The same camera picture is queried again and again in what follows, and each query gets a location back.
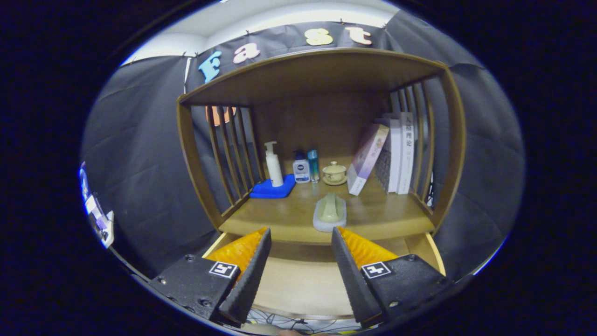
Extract pink and white book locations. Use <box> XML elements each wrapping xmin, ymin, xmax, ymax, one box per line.
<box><xmin>347</xmin><ymin>123</ymin><xmax>390</xmax><ymax>196</ymax></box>

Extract beige lidded tea cup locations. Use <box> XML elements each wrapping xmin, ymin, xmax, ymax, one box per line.
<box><xmin>322</xmin><ymin>161</ymin><xmax>348</xmax><ymax>186</ymax></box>

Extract grey patterned book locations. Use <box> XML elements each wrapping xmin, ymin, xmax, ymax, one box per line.
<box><xmin>375</xmin><ymin>119</ymin><xmax>392</xmax><ymax>192</ymax></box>

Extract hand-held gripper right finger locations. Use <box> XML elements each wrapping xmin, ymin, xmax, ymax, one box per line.
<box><xmin>331</xmin><ymin>226</ymin><xmax>453</xmax><ymax>327</ymax></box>

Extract white book with black print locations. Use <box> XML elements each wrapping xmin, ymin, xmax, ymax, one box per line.
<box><xmin>397</xmin><ymin>112</ymin><xmax>416</xmax><ymax>195</ymax></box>

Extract black cables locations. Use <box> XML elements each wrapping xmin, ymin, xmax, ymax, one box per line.
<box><xmin>247</xmin><ymin>308</ymin><xmax>360</xmax><ymax>333</ymax></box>

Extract wooden cabinet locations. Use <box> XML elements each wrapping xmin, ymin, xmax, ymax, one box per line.
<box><xmin>176</xmin><ymin>48</ymin><xmax>467</xmax><ymax>322</ymax></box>

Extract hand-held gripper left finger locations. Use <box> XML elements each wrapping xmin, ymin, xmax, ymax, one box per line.
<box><xmin>148</xmin><ymin>227</ymin><xmax>272</xmax><ymax>326</ymax></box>

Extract blue folded cloth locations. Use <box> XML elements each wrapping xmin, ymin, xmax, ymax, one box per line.
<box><xmin>249</xmin><ymin>174</ymin><xmax>297</xmax><ymax>199</ymax></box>

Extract teal slim bottle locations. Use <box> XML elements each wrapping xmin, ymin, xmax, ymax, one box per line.
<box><xmin>307</xmin><ymin>149</ymin><xmax>320</xmax><ymax>183</ymax></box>

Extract small white blue-capped bottle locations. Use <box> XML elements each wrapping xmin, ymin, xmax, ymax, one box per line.
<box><xmin>292</xmin><ymin>150</ymin><xmax>311</xmax><ymax>184</ymax></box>

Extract black backdrop cloth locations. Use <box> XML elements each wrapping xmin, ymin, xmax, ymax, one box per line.
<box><xmin>79</xmin><ymin>9</ymin><xmax>525</xmax><ymax>280</ymax></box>

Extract plain white book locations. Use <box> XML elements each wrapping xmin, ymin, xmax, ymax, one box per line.
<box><xmin>387</xmin><ymin>117</ymin><xmax>403</xmax><ymax>194</ymax></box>

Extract wooden drawer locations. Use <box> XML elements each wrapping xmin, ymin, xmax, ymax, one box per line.
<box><xmin>201</xmin><ymin>232</ymin><xmax>447</xmax><ymax>320</ymax></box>

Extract wooden countertop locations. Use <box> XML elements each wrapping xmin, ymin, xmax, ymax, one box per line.
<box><xmin>218</xmin><ymin>173</ymin><xmax>437</xmax><ymax>245</ymax></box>

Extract white pump bottle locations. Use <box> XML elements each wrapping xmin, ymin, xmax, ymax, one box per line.
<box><xmin>264</xmin><ymin>141</ymin><xmax>284</xmax><ymax>188</ymax></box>

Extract white device with screen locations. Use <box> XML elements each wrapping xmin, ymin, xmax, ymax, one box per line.
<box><xmin>78</xmin><ymin>161</ymin><xmax>115</xmax><ymax>249</ymax></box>

